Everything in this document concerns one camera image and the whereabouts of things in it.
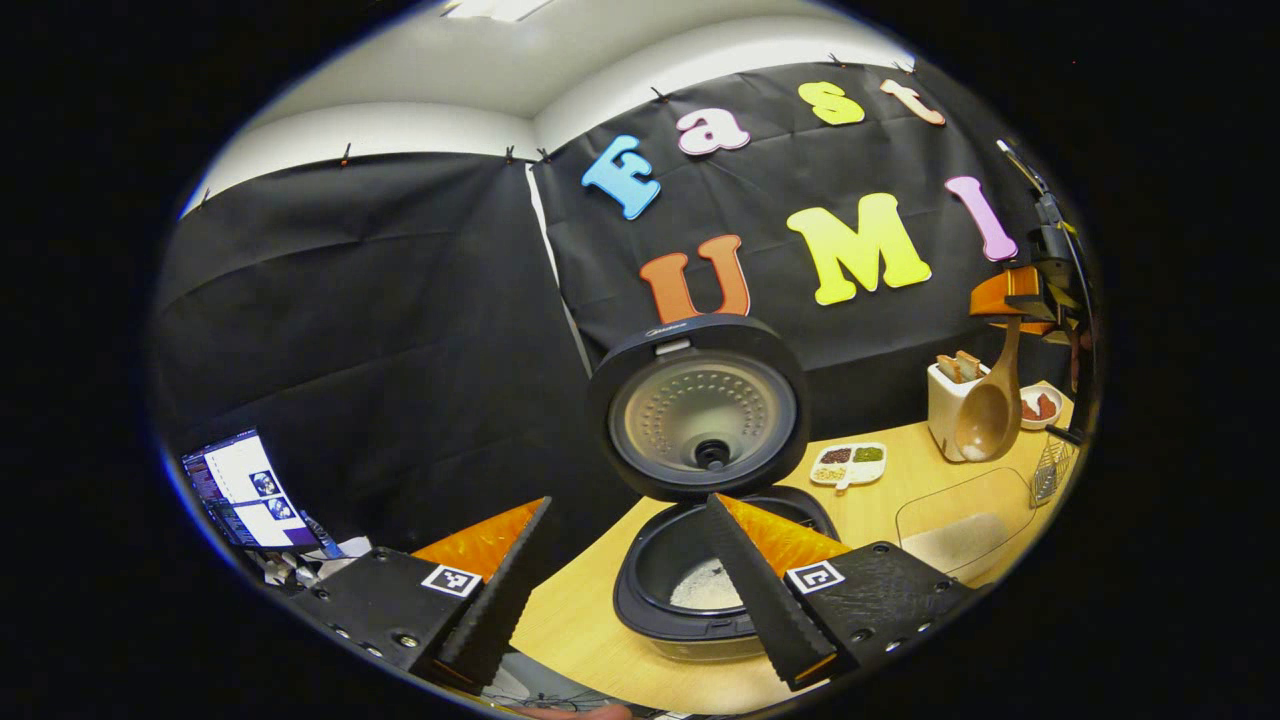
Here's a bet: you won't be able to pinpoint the wooden spoon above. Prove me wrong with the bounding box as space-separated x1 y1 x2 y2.
952 314 1025 464

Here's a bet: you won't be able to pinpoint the black silver rice cooker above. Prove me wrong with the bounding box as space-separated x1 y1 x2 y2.
584 312 842 663

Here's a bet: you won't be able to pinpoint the white round plate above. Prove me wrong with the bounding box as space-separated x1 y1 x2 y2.
1017 382 1065 432

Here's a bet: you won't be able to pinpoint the clear plastic tray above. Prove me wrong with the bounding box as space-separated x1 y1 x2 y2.
894 466 1042 586

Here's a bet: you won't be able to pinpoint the white papers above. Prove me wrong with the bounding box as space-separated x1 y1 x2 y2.
262 536 377 593

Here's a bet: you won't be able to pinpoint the white divided dish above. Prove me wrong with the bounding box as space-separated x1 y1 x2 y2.
809 442 889 494

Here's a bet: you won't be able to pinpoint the metal wire chopstick holder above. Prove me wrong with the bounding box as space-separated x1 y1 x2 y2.
1029 434 1077 509

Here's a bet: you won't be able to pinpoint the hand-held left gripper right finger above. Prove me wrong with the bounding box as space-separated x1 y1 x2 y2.
703 493 973 693

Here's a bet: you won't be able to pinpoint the black backdrop cloth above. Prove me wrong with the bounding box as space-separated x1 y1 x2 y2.
150 60 1093 561

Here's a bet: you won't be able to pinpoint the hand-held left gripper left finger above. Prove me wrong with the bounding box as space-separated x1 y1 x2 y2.
290 497 558 696

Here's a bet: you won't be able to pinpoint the white rice heap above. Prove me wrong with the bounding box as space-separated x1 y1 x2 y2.
668 559 747 612
904 512 1012 578

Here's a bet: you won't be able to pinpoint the laptop screen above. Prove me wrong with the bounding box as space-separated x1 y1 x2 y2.
181 427 323 553

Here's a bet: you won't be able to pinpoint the white toaster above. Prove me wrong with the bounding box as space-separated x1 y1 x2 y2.
926 360 993 462

